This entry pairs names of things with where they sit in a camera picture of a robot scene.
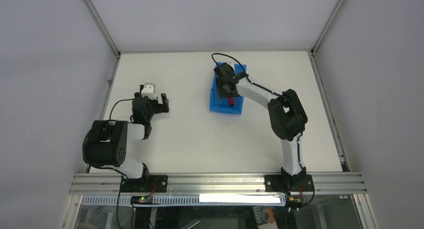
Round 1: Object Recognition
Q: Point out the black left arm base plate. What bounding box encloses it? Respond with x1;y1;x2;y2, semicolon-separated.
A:
119;174;169;194

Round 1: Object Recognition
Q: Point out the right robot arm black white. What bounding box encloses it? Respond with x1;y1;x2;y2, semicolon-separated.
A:
215;72;308;187

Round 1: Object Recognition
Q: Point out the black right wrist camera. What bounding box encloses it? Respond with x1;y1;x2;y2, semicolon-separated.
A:
213;62;236;80

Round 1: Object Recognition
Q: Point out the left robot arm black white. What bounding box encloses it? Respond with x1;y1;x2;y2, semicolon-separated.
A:
82;82;170;183

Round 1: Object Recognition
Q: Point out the coffee labelled box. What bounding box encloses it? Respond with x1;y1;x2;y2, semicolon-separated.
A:
252;205;276;226

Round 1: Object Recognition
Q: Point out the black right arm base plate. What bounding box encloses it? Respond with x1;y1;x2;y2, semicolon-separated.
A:
264;174;315;194

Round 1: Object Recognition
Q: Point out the white slotted cable duct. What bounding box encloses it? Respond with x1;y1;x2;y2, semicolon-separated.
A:
81;193;286;207

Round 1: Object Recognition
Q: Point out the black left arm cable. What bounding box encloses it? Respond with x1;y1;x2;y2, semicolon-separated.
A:
108;98;136;121

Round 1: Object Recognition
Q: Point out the blue plastic bin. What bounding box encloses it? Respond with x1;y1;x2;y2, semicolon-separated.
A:
209;62;247;115

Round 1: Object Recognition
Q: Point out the aluminium mounting rail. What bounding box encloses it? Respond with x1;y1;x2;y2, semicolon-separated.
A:
69;172;367;196

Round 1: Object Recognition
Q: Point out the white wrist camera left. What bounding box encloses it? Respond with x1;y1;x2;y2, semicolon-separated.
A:
140;82;157;100

